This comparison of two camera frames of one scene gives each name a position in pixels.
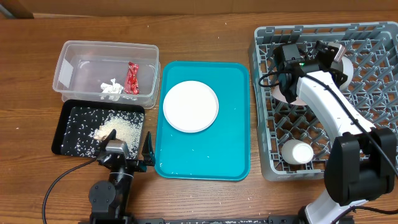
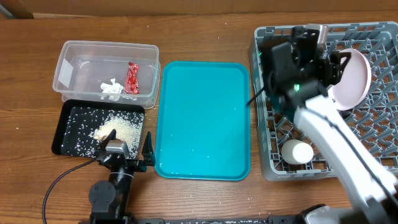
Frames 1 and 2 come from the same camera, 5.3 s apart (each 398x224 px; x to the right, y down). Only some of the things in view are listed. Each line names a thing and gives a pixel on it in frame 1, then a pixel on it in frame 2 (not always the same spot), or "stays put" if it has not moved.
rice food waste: x=87 y=127 stays put
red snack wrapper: x=131 y=83 stays put
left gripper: x=147 y=155 stays put
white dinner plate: x=190 y=106 → x=353 y=89
